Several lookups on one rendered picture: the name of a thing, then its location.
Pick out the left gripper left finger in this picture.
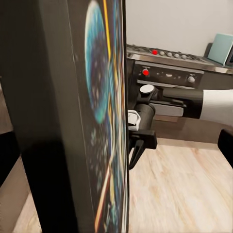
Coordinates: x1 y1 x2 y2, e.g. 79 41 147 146
0 131 21 187

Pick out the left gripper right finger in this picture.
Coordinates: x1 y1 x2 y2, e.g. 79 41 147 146
217 129 233 168

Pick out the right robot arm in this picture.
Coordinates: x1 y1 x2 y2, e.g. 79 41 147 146
128 84 233 170

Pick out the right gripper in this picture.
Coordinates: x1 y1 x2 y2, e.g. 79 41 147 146
128 111 158 170

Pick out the poster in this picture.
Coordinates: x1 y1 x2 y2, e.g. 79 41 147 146
0 0 130 233

